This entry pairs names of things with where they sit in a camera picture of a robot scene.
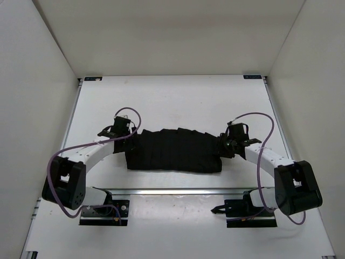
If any black pleated skirt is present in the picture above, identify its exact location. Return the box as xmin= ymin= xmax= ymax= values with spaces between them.
xmin=125 ymin=128 xmax=222 ymax=174

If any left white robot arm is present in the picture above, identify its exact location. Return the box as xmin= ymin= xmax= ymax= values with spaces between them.
xmin=50 ymin=115 xmax=136 ymax=215

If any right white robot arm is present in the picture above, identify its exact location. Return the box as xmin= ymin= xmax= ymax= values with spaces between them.
xmin=219 ymin=122 xmax=323 ymax=216

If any left blue table label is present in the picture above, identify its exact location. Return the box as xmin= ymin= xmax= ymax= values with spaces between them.
xmin=84 ymin=77 xmax=102 ymax=81

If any blue table label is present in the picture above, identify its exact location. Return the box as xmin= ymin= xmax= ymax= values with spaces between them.
xmin=84 ymin=77 xmax=102 ymax=81
xmin=243 ymin=74 xmax=262 ymax=80

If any right blue table label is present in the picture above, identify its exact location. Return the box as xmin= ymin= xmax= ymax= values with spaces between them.
xmin=243 ymin=74 xmax=262 ymax=80

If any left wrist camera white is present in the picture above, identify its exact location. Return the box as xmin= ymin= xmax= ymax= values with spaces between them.
xmin=114 ymin=114 xmax=130 ymax=121

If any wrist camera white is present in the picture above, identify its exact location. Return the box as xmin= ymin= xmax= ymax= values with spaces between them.
xmin=114 ymin=114 xmax=130 ymax=121
xmin=227 ymin=119 xmax=236 ymax=127

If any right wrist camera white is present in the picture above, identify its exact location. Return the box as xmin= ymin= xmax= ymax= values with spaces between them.
xmin=227 ymin=119 xmax=236 ymax=127

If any aluminium table rail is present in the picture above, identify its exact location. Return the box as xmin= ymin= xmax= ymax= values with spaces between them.
xmin=106 ymin=188 xmax=251 ymax=195

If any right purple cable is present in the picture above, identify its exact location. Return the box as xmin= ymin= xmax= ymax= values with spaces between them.
xmin=231 ymin=112 xmax=307 ymax=225

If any purple cable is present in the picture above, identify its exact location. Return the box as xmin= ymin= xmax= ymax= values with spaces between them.
xmin=47 ymin=107 xmax=143 ymax=220
xmin=231 ymin=112 xmax=307 ymax=225

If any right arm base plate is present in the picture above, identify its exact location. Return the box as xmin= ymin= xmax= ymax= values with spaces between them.
xmin=211 ymin=191 xmax=278 ymax=228

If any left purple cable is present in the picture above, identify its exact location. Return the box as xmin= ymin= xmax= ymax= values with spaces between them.
xmin=47 ymin=107 xmax=143 ymax=220

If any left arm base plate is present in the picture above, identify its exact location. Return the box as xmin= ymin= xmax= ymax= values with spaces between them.
xmin=79 ymin=195 xmax=130 ymax=227

